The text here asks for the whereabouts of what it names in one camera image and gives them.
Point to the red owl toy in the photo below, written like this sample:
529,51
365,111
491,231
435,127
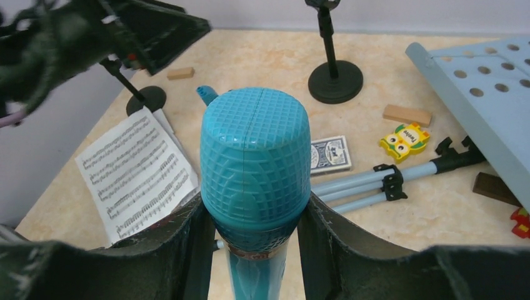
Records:
521,217

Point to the blue microphone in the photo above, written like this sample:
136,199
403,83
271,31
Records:
255,157

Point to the light wooden block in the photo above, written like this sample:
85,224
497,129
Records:
181,73

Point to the wooden block near left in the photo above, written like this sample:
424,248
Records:
407,115

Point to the black stand of blue microphone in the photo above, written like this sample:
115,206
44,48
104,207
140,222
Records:
335,81

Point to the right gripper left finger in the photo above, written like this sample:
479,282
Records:
170,260

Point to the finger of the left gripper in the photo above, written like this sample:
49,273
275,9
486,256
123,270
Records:
160,31

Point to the light blue music stand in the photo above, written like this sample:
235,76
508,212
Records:
485,90

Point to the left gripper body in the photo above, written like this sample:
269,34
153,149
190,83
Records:
44,46

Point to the blue toy train block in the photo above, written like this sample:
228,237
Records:
207,94

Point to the blue playing card deck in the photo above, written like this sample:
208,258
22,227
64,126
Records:
330,155

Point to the sheet music page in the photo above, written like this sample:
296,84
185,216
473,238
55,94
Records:
137,174
163,121

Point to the yellow owl toy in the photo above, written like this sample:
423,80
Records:
406,140

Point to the dark brown block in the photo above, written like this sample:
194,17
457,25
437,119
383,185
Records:
494,187

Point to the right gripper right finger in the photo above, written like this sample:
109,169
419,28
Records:
340,260

